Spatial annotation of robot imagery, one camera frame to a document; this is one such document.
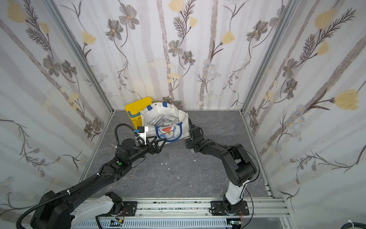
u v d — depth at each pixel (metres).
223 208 0.73
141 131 0.67
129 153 0.59
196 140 0.75
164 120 1.01
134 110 1.01
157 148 0.67
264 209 0.76
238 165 0.48
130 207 0.74
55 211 0.39
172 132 0.98
